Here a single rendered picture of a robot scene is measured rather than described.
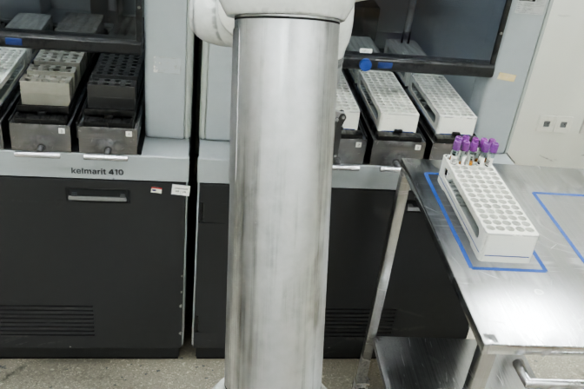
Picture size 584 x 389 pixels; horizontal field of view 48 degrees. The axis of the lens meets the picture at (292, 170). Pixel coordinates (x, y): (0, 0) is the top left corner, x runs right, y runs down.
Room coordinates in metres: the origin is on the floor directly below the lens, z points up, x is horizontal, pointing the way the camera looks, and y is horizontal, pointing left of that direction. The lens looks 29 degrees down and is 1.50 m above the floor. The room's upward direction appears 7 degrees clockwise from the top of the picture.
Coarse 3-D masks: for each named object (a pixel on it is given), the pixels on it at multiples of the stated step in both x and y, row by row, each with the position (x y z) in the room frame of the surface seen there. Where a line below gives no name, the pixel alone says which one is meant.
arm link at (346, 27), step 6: (354, 6) 1.16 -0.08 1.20; (348, 18) 1.13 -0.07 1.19; (342, 24) 1.12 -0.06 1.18; (348, 24) 1.14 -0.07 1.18; (342, 30) 1.12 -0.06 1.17; (348, 30) 1.14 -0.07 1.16; (342, 36) 1.13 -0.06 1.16; (348, 36) 1.14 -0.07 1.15; (342, 42) 1.13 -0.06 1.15; (348, 42) 1.15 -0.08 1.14; (342, 48) 1.14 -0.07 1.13; (342, 54) 1.15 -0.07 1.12
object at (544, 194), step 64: (512, 192) 1.24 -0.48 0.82; (576, 192) 1.28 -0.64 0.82; (384, 256) 1.32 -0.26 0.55; (448, 256) 0.97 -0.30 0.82; (576, 256) 1.02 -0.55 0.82; (512, 320) 0.82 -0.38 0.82; (576, 320) 0.83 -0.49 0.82; (384, 384) 1.16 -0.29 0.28; (448, 384) 1.19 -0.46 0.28; (512, 384) 1.21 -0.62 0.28; (576, 384) 0.73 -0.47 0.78
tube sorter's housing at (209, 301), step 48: (528, 48) 1.59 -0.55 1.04; (480, 96) 1.61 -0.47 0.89; (336, 192) 1.43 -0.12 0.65; (384, 192) 1.46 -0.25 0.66; (336, 240) 1.44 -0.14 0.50; (384, 240) 1.46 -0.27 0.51; (432, 240) 1.48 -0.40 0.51; (336, 288) 1.44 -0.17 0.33; (432, 288) 1.49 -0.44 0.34; (192, 336) 1.39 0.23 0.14; (336, 336) 1.45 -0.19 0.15; (432, 336) 1.49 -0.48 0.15
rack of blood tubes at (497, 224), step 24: (456, 168) 1.22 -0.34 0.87; (480, 168) 1.22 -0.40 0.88; (456, 192) 1.19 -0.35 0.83; (480, 192) 1.12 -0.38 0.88; (504, 192) 1.13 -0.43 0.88; (480, 216) 1.02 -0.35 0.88; (504, 216) 1.04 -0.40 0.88; (480, 240) 0.99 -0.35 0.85; (504, 240) 0.97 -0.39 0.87; (528, 240) 0.98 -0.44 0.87
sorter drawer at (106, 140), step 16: (144, 80) 1.65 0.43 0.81; (144, 96) 1.55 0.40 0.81; (144, 112) 1.54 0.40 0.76; (80, 128) 1.34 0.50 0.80; (96, 128) 1.34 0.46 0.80; (112, 128) 1.35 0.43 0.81; (128, 128) 1.36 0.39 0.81; (80, 144) 1.33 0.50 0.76; (96, 144) 1.34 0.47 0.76; (112, 144) 1.35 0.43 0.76; (128, 144) 1.35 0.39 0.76; (96, 160) 1.30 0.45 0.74; (112, 160) 1.30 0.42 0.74
